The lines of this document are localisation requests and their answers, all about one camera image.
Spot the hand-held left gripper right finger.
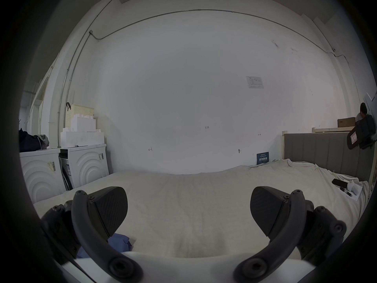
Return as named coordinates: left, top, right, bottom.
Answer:
left=233, top=187, right=347, bottom=283

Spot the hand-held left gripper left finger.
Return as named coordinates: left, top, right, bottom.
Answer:
left=40, top=187, right=144, bottom=283

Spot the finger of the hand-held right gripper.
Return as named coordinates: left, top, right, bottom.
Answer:
left=347, top=128, right=361, bottom=150
left=355, top=115, right=377, bottom=150

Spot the dark blue shirt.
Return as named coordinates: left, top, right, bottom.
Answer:
left=77, top=232, right=134, bottom=259

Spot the grey padded headboard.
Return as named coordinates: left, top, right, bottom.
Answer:
left=282, top=131, right=376, bottom=186

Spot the bed with beige sheet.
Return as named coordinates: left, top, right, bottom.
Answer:
left=33, top=159, right=370, bottom=259

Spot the paper notice on wall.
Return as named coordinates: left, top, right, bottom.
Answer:
left=246, top=76, right=264, bottom=89

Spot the thin wall cable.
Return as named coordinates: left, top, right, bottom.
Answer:
left=89, top=9, right=348, bottom=59

